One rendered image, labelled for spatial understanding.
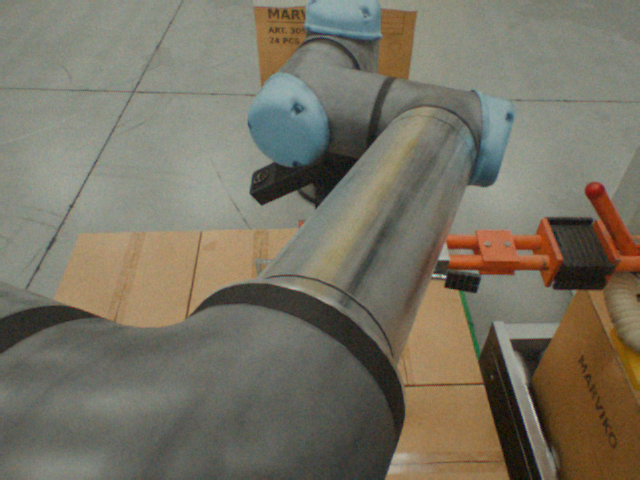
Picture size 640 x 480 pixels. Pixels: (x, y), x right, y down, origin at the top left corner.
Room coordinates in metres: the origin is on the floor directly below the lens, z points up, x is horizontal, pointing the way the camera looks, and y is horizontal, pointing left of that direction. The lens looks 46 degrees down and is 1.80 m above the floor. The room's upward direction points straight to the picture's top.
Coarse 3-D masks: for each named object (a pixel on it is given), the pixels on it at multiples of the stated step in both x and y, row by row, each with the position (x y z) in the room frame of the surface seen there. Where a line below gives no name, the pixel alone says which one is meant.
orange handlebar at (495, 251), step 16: (448, 240) 0.56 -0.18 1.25; (464, 240) 0.56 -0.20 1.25; (480, 240) 0.55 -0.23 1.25; (496, 240) 0.55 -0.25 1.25; (512, 240) 0.55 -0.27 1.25; (528, 240) 0.56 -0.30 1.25; (464, 256) 0.52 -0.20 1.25; (480, 256) 0.52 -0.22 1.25; (496, 256) 0.52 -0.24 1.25; (512, 256) 0.52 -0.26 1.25; (528, 256) 0.52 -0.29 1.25; (544, 256) 0.52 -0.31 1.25; (624, 256) 0.52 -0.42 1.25; (480, 272) 0.51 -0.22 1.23; (496, 272) 0.51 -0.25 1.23; (512, 272) 0.51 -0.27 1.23
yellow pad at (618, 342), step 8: (616, 336) 0.48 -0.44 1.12; (616, 344) 0.47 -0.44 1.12; (624, 344) 0.46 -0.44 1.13; (624, 352) 0.45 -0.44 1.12; (632, 352) 0.45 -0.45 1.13; (624, 360) 0.44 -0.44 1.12; (632, 360) 0.43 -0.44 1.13; (632, 368) 0.42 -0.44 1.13; (632, 376) 0.41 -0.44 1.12; (632, 384) 0.40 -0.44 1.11
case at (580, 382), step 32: (576, 320) 0.70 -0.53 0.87; (608, 320) 0.64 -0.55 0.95; (544, 352) 0.74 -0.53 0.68; (576, 352) 0.65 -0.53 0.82; (608, 352) 0.58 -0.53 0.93; (544, 384) 0.69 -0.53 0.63; (576, 384) 0.60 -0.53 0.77; (608, 384) 0.53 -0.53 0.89; (544, 416) 0.63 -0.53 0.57; (576, 416) 0.55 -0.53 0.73; (608, 416) 0.49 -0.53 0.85; (576, 448) 0.51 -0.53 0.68; (608, 448) 0.45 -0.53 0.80
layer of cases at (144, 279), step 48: (96, 240) 1.26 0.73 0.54; (144, 240) 1.26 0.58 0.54; (192, 240) 1.26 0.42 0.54; (240, 240) 1.26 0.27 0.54; (96, 288) 1.05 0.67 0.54; (144, 288) 1.05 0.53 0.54; (192, 288) 1.06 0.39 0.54; (432, 288) 1.05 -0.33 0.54; (432, 336) 0.88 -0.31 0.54; (432, 384) 0.73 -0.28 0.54; (480, 384) 0.74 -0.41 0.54; (432, 432) 0.60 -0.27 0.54; (480, 432) 0.60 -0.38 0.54
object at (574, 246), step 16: (544, 224) 0.57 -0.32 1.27; (560, 224) 0.58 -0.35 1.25; (576, 224) 0.58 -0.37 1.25; (544, 240) 0.55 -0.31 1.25; (560, 240) 0.55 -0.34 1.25; (576, 240) 0.55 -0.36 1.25; (592, 240) 0.55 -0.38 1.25; (608, 240) 0.54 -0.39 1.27; (560, 256) 0.51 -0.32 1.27; (576, 256) 0.52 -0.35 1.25; (592, 256) 0.52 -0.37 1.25; (608, 256) 0.52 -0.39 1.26; (544, 272) 0.52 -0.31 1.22; (560, 272) 0.50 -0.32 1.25; (576, 272) 0.49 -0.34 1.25; (592, 272) 0.49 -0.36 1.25; (608, 272) 0.49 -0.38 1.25; (560, 288) 0.49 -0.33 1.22; (576, 288) 0.49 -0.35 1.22; (592, 288) 0.49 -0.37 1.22
